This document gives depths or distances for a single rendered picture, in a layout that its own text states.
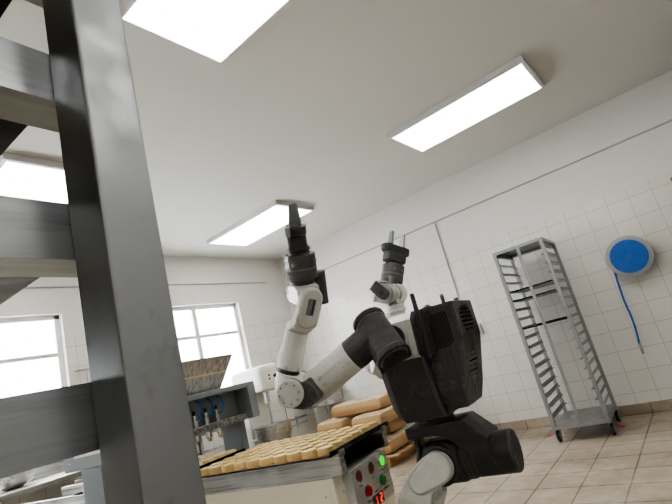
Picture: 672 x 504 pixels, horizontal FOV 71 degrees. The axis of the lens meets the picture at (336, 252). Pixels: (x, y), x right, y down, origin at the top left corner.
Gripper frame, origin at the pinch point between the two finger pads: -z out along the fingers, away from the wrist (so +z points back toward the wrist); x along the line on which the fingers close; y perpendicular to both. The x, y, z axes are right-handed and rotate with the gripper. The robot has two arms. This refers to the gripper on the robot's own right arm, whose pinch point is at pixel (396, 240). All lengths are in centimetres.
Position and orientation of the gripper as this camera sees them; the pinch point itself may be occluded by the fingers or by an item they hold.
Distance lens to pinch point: 190.9
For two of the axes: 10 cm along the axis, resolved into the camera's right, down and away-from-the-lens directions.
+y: -4.7, 2.0, 8.6
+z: -1.6, 9.4, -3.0
